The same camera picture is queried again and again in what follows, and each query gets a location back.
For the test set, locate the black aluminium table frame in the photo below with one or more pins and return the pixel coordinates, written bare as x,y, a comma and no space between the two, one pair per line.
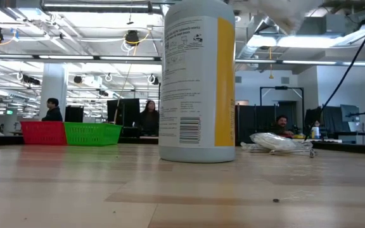
138,140

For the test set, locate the green plastic basket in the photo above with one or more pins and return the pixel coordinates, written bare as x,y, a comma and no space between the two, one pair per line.
90,134

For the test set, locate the black station gantry frame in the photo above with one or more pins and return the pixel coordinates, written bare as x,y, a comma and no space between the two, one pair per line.
282,88

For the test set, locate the silver ceiling air duct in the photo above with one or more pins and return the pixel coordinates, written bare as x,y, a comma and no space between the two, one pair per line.
258,31

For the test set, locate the white cotton pads bag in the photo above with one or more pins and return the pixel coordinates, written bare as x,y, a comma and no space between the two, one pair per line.
290,16
277,141

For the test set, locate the white wipes canister yellow label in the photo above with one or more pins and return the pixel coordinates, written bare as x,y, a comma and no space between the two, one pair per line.
189,79

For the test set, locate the white cup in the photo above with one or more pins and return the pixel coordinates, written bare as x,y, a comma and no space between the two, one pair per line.
315,133

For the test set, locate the black ceiling speaker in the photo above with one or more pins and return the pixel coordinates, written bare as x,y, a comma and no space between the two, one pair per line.
132,37

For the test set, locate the black computer monitor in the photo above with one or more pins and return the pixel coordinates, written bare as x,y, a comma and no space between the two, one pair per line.
124,111

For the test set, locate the grey monitor on arm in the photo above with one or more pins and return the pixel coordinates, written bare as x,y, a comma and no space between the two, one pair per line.
349,112

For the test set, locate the small dark debris speck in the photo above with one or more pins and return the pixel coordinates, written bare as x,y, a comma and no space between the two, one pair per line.
276,200

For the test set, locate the white building pillar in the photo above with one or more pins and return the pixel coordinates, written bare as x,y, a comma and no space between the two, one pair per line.
54,88

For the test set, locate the red plastic basket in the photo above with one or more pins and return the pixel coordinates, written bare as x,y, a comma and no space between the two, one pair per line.
43,133

